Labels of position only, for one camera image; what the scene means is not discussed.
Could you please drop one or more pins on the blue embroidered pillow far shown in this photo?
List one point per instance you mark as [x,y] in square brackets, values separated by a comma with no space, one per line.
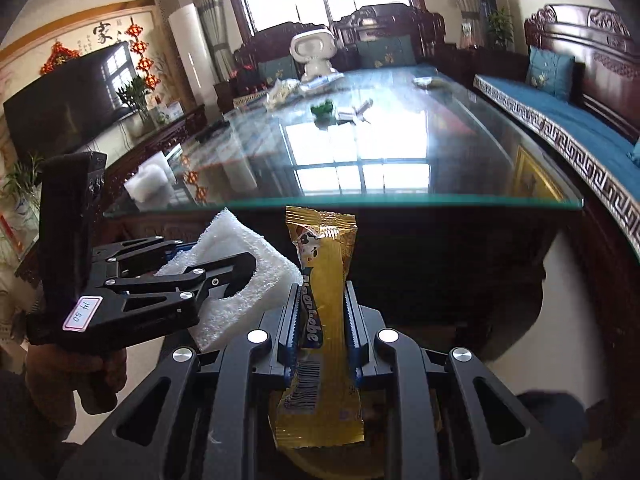
[551,72]

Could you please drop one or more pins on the white standing air conditioner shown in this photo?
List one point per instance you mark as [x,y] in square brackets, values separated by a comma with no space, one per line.
[194,54]

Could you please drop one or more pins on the white toy robot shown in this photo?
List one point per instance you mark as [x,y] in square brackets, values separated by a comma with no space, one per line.
[314,50]

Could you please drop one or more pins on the long wooden sofa blue cushion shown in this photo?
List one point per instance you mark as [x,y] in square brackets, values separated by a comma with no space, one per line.
[597,128]

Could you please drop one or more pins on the blue embroidered pillow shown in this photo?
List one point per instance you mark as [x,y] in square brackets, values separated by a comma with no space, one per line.
[634,155]
[551,72]

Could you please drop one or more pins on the teal pillow rear left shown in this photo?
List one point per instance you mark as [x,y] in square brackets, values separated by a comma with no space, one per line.
[277,69]

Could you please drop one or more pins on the teal pillow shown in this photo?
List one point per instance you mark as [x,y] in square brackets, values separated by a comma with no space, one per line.
[277,69]
[386,51]

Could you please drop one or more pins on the black water dispenser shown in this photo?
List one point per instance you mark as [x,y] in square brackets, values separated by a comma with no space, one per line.
[487,7]

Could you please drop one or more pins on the white tissue wad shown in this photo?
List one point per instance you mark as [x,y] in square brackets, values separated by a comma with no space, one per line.
[430,83]

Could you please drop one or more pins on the gold snack wrapper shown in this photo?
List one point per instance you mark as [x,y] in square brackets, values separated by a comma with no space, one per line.
[320,329]

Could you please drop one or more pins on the white blue package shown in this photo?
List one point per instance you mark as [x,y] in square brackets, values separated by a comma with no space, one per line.
[320,83]

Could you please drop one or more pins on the red chinese knot decoration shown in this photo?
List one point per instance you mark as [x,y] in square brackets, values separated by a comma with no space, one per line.
[139,48]

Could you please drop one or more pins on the person left hand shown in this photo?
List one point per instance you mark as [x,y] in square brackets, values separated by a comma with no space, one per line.
[52,375]

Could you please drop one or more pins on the crumpled white patterned bag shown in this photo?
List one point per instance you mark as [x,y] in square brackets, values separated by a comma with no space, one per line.
[281,92]

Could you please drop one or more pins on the carved wooden sofa rear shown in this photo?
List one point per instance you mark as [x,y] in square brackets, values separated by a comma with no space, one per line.
[370,25]

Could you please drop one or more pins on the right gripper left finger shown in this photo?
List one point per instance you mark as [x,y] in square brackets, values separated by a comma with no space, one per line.
[205,417]

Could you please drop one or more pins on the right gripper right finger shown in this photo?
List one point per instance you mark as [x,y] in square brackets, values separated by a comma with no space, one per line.
[448,417]

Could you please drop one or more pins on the teal pillow rear right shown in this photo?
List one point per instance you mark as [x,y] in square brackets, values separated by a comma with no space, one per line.
[386,51]

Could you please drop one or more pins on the green crumpled wrapper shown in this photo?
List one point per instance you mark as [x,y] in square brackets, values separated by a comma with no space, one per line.
[322,110]

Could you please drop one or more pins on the white paper pieces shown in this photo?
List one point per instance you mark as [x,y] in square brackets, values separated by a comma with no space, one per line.
[354,113]

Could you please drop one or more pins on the potted green plant corner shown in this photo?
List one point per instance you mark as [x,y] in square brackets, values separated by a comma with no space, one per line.
[500,29]

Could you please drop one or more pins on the yellow trash bin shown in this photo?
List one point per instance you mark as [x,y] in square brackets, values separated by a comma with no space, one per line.
[330,459]

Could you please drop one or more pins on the black television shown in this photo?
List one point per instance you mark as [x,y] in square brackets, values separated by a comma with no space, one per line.
[63,111]

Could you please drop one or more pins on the blue embroidered pillow near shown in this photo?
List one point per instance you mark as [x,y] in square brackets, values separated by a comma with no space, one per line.
[634,155]

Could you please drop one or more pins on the green plant in vase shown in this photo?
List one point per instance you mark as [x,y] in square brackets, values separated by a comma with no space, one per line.
[133,94]

